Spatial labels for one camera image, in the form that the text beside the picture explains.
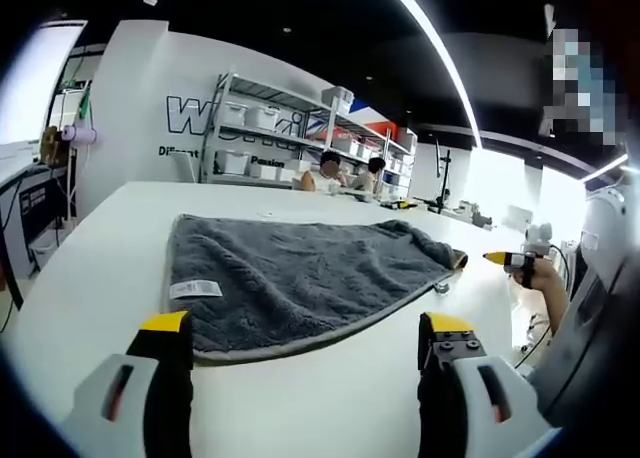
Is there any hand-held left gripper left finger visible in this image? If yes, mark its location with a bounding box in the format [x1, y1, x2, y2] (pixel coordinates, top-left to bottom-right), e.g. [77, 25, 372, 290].
[62, 310, 194, 458]

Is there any green hanging item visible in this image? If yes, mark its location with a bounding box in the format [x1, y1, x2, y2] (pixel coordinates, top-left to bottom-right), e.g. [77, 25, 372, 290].
[78, 85, 94, 122]

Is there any grey metal shelving rack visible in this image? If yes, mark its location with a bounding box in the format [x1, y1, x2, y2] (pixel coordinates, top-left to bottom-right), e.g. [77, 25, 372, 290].
[199, 70, 337, 188]
[327, 85, 420, 205]

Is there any operator in grey shirt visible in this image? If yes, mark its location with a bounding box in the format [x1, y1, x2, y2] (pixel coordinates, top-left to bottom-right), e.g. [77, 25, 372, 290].
[529, 257, 640, 429]

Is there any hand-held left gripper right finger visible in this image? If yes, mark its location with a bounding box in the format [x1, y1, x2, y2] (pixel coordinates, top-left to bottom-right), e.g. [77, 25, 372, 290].
[417, 311, 556, 458]

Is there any grey fluffy towel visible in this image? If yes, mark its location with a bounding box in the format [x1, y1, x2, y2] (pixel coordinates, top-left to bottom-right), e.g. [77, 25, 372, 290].
[162, 213, 469, 367]

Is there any purple roll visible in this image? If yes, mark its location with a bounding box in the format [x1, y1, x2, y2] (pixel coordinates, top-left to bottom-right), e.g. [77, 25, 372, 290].
[62, 126, 99, 145]

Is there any curved ceiling light strip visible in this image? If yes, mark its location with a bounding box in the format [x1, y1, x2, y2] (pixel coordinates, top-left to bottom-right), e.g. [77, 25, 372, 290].
[379, 0, 485, 148]

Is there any white chest device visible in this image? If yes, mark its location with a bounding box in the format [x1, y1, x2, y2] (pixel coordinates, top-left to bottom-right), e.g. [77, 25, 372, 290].
[579, 170, 640, 299]

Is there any person's right hand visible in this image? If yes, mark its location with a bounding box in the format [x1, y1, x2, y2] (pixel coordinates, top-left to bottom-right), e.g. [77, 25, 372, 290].
[514, 260, 557, 291]

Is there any large monitor screen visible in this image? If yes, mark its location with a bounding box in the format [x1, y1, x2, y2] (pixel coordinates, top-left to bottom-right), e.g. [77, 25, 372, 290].
[0, 20, 89, 145]

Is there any white table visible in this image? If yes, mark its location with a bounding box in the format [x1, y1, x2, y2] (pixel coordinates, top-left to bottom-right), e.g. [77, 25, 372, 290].
[9, 180, 556, 458]

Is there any black tripod stand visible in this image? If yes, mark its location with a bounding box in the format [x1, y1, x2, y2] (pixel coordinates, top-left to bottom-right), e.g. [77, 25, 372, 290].
[432, 140, 455, 215]

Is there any white chair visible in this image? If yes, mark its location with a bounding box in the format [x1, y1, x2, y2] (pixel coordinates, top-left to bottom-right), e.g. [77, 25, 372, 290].
[172, 150, 200, 185]

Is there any metal shelf with white bins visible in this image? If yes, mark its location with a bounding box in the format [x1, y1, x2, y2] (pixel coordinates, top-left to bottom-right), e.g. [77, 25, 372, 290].
[214, 85, 416, 199]

